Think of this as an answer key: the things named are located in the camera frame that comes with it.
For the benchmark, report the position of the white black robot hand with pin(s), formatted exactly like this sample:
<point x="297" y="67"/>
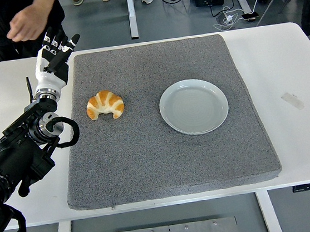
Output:
<point x="48" y="79"/>

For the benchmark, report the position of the person's hand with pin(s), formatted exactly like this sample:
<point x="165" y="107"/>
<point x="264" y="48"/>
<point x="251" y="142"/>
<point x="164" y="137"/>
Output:
<point x="26" y="22"/>

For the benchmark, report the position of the golden croissant bread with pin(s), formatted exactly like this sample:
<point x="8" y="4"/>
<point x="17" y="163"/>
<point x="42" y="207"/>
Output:
<point x="105" y="102"/>

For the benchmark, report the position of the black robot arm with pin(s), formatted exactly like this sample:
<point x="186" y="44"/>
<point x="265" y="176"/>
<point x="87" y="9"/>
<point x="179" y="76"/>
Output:
<point x="14" y="157"/>

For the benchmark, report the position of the pale grey round plate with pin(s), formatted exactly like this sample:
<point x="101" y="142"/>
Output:
<point x="193" y="108"/>

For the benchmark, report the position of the grey fabric mat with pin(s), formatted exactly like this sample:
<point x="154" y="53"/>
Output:
<point x="148" y="156"/>

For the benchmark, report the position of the grey power strip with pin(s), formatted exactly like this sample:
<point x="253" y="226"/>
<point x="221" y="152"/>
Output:
<point x="221" y="19"/>

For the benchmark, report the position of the black smartphone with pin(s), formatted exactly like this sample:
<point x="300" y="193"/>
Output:
<point x="250" y="15"/>

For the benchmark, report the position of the clear tape strip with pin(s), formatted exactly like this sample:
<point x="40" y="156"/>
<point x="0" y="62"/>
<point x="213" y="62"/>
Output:
<point x="292" y="101"/>

